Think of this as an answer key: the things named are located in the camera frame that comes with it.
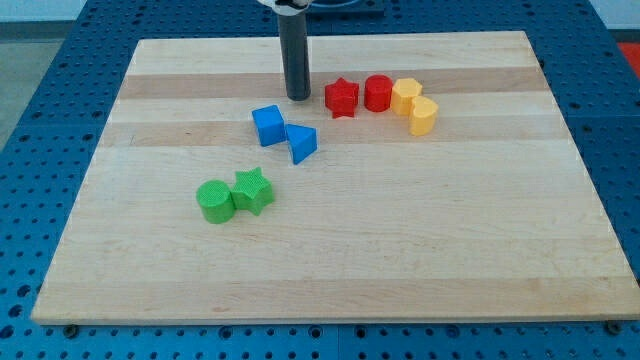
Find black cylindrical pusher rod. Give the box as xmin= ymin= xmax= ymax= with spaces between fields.
xmin=278 ymin=12 xmax=311 ymax=101

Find wooden board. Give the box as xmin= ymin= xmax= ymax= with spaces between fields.
xmin=31 ymin=31 xmax=639 ymax=325

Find blue triangle block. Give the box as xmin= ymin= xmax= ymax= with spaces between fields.
xmin=285 ymin=124 xmax=317 ymax=165

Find blue cube block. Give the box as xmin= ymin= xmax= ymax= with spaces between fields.
xmin=251 ymin=105 xmax=287 ymax=147

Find yellow hexagon block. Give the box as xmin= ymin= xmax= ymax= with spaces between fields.
xmin=390 ymin=78 xmax=423 ymax=115

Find yellow heart block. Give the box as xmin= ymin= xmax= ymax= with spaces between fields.
xmin=409 ymin=96 xmax=439 ymax=136

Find green star block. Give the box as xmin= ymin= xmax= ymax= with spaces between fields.
xmin=231 ymin=167 xmax=275 ymax=216

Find green cylinder block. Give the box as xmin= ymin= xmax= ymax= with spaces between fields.
xmin=196 ymin=180 xmax=236 ymax=224

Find red cylinder block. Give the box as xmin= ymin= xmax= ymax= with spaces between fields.
xmin=364 ymin=74 xmax=393 ymax=113

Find red star block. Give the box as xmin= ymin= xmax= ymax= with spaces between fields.
xmin=324 ymin=77 xmax=359 ymax=119

